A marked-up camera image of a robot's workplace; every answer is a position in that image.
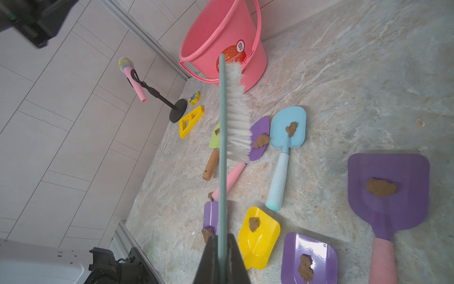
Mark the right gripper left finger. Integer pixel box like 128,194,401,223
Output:
193,235,218,284

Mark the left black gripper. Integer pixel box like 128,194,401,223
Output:
1,0,78,49

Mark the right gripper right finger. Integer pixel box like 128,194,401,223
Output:
227,233,251,284

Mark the green trowel wooden handle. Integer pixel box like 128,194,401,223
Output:
202,123,221,181

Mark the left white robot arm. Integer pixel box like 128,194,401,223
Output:
1,1,161,284

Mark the light blue trowel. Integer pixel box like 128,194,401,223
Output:
266,106,307,211

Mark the pink plastic bucket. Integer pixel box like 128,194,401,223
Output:
179,0,267,92

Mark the purple square shovel front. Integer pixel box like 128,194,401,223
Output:
281,233,338,284

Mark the yellow triangle stencil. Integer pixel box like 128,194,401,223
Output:
179,106,205,139

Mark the pink toy microphone on stand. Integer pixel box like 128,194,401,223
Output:
118,57,188,123

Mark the small yellow blue toy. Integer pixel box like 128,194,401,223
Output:
189,91,201,105

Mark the yellow shovel wooden handle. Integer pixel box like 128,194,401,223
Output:
238,207,281,270

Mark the purple round trowel pink handle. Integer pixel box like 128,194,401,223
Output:
227,116,271,193

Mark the purple square shovel pink handle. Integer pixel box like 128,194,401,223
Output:
348,153,430,284

